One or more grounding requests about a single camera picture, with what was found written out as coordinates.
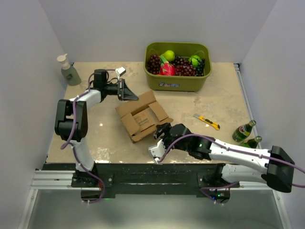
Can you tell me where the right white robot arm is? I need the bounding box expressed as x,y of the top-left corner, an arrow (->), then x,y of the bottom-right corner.
148,123 -> 295,193

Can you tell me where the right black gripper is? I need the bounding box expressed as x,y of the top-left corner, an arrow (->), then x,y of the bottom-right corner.
154,122 -> 190,157

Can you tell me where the yellow utility knife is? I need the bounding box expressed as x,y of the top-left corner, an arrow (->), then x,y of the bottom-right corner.
193,114 -> 220,130

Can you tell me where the green glass bottle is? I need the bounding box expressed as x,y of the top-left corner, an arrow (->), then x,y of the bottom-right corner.
232,120 -> 256,142
239,135 -> 262,149

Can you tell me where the pink dragon fruit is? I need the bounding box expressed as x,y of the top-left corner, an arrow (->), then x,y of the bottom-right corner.
160,55 -> 175,76

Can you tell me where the aluminium frame rail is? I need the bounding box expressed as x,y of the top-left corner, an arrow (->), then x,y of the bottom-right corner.
18,170 -> 291,229

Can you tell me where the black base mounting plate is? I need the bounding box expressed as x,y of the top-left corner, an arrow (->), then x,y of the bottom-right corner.
71,163 -> 240,205

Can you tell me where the brown cardboard express box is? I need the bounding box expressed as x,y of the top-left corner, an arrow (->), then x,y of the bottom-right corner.
116,90 -> 173,143

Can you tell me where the grey pump soap bottle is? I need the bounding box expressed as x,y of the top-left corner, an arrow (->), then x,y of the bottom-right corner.
57,54 -> 81,86

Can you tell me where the black grape bunch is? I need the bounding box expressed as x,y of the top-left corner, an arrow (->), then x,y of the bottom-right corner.
195,59 -> 205,76

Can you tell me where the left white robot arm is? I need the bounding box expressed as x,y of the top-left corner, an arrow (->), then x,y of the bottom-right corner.
54,67 -> 139,187

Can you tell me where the green pear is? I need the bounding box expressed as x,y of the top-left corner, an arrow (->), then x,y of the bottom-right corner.
163,50 -> 175,62

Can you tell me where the green round fruit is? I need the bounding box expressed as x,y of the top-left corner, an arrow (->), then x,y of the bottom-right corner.
188,55 -> 201,68

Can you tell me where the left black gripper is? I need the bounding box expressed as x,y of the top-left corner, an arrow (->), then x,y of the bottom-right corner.
104,78 -> 138,101

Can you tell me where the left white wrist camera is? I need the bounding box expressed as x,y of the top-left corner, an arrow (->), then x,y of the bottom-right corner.
115,67 -> 126,81

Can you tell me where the dark red grape bunch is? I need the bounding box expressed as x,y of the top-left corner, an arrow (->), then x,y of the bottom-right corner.
146,54 -> 161,75

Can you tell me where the green plastic tub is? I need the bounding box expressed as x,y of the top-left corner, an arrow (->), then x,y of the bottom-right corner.
144,42 -> 212,92

